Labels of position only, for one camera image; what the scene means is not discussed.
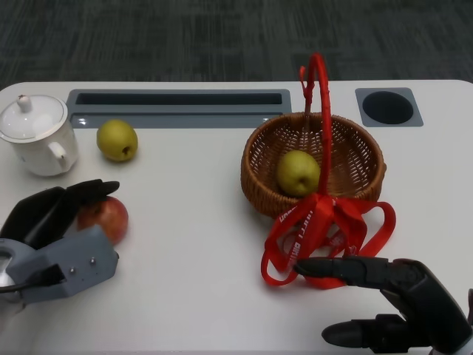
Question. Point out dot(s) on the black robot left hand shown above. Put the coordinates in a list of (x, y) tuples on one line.
[(40, 214)]

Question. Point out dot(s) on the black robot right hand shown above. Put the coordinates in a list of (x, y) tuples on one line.
[(432, 296)]

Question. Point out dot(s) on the red apple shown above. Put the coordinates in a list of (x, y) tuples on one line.
[(114, 218)]

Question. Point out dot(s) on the red printed ribbon bow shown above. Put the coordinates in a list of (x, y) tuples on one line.
[(321, 211)]

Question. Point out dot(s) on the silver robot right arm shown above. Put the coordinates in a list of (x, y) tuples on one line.
[(465, 349)]

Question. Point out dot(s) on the white lidded ceramic mug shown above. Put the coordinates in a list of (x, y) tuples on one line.
[(38, 148)]

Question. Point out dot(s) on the green pear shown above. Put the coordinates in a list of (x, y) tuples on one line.
[(295, 174), (116, 140)]

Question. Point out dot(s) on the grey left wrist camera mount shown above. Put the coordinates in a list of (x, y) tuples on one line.
[(74, 255)]

